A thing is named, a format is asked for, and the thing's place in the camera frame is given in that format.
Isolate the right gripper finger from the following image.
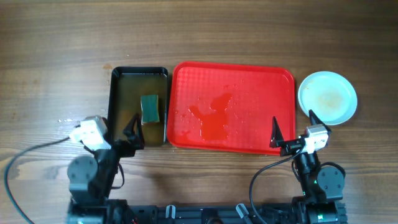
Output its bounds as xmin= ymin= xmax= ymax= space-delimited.
xmin=308 ymin=110 xmax=332 ymax=133
xmin=269 ymin=116 xmax=285 ymax=148

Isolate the white plate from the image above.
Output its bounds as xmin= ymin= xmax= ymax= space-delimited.
xmin=297 ymin=71 xmax=358 ymax=126

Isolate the green sponge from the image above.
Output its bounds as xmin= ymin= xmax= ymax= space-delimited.
xmin=141 ymin=95 xmax=160 ymax=124

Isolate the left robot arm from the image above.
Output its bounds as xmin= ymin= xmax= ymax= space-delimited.
xmin=67 ymin=114 xmax=145 ymax=224

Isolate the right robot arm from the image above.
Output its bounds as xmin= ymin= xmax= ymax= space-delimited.
xmin=270 ymin=110 xmax=348 ymax=223

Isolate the black water tray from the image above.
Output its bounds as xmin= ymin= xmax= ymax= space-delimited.
xmin=107 ymin=67 xmax=169 ymax=147

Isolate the red plastic tray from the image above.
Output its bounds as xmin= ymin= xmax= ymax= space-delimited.
xmin=167 ymin=62 xmax=295 ymax=156

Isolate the right black cable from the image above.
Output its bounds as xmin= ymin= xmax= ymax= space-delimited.
xmin=248 ymin=147 xmax=304 ymax=224

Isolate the black cable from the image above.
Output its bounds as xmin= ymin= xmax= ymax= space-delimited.
xmin=3 ymin=136 xmax=72 ymax=224
xmin=248 ymin=147 xmax=304 ymax=224

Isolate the left black cable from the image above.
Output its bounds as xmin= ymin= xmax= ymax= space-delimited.
xmin=3 ymin=136 xmax=72 ymax=224

